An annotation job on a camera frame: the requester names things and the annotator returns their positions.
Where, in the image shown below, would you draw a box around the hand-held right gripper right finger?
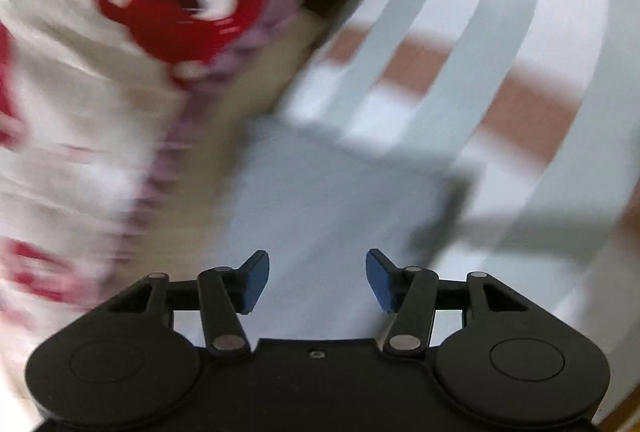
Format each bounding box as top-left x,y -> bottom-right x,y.
366,249 -> 528,358

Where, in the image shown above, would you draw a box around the checkered cartoon rug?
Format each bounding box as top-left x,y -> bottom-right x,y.
280,0 -> 640,432

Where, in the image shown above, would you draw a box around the quilted bear print bedspread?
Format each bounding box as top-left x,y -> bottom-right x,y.
0,0 -> 306,413

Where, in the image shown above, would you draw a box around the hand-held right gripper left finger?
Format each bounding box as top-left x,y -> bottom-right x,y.
107,251 -> 271,358

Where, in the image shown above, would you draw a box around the beige bed frame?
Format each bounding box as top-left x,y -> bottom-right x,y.
165,7 -> 331,313

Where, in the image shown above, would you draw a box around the grey pants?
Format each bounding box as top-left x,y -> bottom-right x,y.
215,115 -> 486,348

